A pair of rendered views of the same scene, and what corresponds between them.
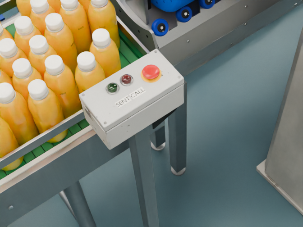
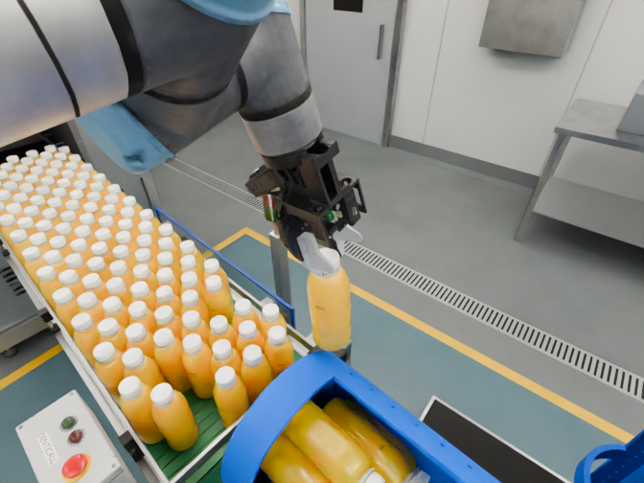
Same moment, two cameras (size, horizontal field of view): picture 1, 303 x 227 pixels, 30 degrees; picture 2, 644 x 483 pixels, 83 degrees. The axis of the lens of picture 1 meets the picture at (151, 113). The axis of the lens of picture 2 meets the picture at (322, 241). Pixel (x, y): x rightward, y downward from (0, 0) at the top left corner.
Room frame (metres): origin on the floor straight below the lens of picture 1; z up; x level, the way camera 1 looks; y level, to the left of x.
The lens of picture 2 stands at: (1.01, -0.35, 1.76)
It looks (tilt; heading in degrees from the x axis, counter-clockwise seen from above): 39 degrees down; 73
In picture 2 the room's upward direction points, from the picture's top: straight up
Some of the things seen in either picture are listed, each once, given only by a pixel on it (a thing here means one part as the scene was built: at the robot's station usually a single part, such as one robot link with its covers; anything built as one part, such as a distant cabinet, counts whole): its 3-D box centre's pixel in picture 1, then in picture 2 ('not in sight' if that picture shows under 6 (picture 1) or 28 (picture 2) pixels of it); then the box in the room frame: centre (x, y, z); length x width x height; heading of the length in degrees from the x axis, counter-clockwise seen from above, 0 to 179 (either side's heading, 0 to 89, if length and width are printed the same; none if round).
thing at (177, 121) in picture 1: (177, 131); not in sight; (0.99, -0.09, 0.31); 0.06 x 0.06 x 0.63; 31
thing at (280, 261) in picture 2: not in sight; (287, 344); (1.13, 0.52, 0.55); 0.04 x 0.04 x 1.10; 31
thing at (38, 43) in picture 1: (38, 43); (163, 336); (0.81, 0.24, 1.08); 0.04 x 0.04 x 0.02
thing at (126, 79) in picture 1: (126, 78); (75, 436); (0.68, 0.05, 1.11); 0.02 x 0.02 x 0.01
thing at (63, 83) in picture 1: (61, 88); (146, 381); (0.75, 0.20, 0.99); 0.07 x 0.07 x 0.18
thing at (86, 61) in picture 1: (86, 60); (129, 386); (0.75, 0.13, 1.08); 0.04 x 0.04 x 0.02
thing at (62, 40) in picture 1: (61, 47); (200, 367); (0.88, 0.20, 0.99); 0.07 x 0.07 x 0.18
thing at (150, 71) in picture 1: (150, 72); (75, 466); (0.69, -0.01, 1.11); 0.04 x 0.04 x 0.01
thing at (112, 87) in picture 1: (112, 87); (67, 422); (0.66, 0.08, 1.11); 0.02 x 0.02 x 0.01
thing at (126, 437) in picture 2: not in sight; (131, 446); (0.72, 0.09, 0.94); 0.03 x 0.02 x 0.08; 121
